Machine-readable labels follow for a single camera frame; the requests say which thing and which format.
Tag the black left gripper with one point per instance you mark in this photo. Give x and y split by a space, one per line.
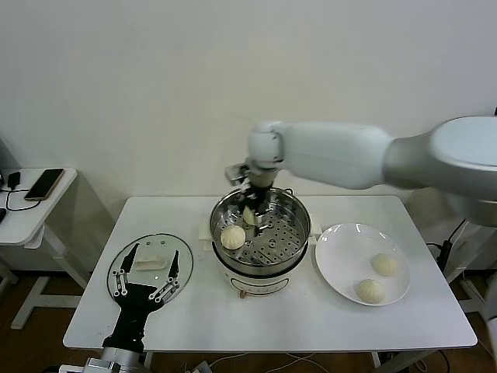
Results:
132 311

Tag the white electric cooker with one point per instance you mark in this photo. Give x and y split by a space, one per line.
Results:
256 283

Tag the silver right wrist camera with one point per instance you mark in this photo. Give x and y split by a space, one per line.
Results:
237 173

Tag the white power strip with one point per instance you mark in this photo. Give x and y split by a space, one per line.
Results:
202 368

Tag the gold smartphone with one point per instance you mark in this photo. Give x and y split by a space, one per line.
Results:
43 184

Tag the perforated steel steamer basket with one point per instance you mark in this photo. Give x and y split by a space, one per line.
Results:
279 241

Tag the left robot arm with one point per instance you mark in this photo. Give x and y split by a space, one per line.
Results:
116 361

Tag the white steamed baozi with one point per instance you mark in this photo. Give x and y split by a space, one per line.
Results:
233 237
249 217
384 265
370 291

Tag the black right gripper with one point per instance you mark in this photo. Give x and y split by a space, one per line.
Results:
261 196

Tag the white side table with phone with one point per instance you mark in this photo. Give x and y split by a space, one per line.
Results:
19 229

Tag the white round plate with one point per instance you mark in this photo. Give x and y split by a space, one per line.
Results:
349 248

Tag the white table leg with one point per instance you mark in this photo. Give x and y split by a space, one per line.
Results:
376 357
149 358

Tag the white side table with laptop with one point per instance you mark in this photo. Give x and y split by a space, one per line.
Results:
471 295

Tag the small black charger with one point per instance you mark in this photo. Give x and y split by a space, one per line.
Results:
13 180

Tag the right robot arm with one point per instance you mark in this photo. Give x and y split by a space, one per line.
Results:
334 151

